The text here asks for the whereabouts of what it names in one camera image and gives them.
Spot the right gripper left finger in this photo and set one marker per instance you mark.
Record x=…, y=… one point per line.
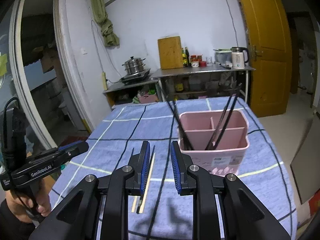
x=98, y=207

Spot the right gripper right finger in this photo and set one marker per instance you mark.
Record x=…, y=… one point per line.
x=223, y=207

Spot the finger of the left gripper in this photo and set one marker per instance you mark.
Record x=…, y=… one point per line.
x=60, y=155
x=72, y=146

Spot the beige wooden chopstick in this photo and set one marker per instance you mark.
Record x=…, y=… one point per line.
x=143, y=201
x=134, y=204

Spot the left forearm dark sleeve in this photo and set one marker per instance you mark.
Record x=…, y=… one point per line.
x=11, y=227

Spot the steel kitchen shelf table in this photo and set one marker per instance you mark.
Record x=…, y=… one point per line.
x=203, y=73

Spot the left hand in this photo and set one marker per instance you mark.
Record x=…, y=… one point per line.
x=17, y=205

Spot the blue checked tablecloth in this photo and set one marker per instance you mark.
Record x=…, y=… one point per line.
x=167, y=213

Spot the pink plastic utensil holder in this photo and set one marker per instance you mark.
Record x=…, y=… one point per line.
x=219, y=146

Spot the induction cooker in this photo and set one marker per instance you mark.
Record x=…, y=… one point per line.
x=137, y=77

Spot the low steel shelf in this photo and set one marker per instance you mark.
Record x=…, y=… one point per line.
x=146, y=91

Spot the stainless steel steamer pot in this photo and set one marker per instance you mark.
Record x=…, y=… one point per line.
x=134, y=65

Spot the green hanging cloth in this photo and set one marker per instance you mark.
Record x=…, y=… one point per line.
x=106, y=27

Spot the wooden cutting board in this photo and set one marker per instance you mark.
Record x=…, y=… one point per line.
x=170, y=52

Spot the dark oil bottle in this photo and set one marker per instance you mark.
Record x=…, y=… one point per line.
x=185, y=58

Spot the white electric kettle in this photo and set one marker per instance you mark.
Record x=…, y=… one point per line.
x=240, y=57

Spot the red lidded jar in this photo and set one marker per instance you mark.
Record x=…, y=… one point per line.
x=195, y=60

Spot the clear plastic container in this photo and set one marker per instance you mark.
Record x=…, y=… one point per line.
x=223, y=56

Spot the yellow wooden door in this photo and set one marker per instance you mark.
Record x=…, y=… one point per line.
x=270, y=51

